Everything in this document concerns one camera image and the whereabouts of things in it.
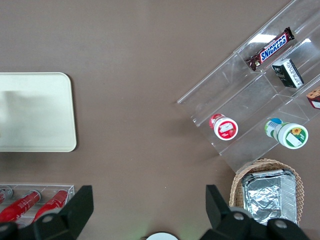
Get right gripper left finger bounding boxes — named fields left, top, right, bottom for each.
left=0, top=185, right=94, bottom=240

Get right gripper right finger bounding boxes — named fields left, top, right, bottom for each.
left=199, top=184, right=313, bottom=240

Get light wicker basket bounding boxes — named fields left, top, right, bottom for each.
left=229, top=158, right=305, bottom=226

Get beige rectangular serving tray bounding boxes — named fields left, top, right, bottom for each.
left=0, top=72, right=77, bottom=153

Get clear acrylic bottle rack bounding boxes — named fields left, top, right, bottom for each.
left=0, top=184, right=75, bottom=226

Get aluminium foil container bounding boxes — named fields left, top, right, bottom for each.
left=241, top=169, right=300, bottom=226

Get red lid yogurt cup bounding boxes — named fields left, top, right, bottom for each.
left=209, top=113, right=239, bottom=141

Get green lid yogurt cup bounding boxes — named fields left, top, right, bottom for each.
left=264, top=117, right=309, bottom=150

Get clear acrylic stepped snack rack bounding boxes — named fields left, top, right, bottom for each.
left=176, top=0, right=320, bottom=173

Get red cookie box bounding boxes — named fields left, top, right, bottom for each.
left=306, top=86, right=320, bottom=110

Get small black white box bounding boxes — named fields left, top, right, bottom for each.
left=271, top=58, right=305, bottom=89

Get Snickers chocolate bar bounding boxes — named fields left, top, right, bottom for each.
left=244, top=26, right=295, bottom=73

